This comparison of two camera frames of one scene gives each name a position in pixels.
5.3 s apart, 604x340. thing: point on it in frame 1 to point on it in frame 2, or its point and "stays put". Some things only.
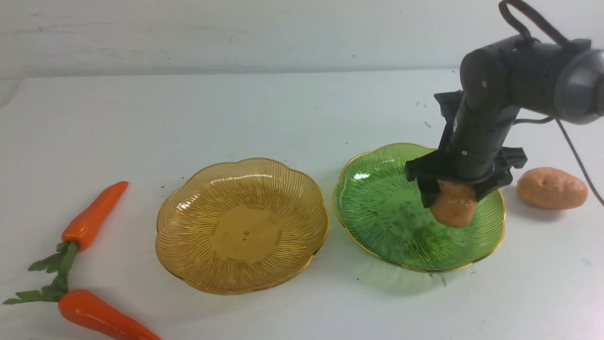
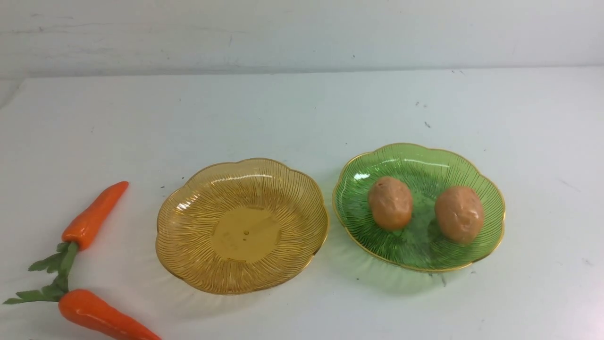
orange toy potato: x=456 y=205 to x=390 y=202
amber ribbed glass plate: x=242 y=226 stays put
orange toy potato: x=550 y=188 to x=459 y=214
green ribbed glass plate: x=378 y=213 stays put
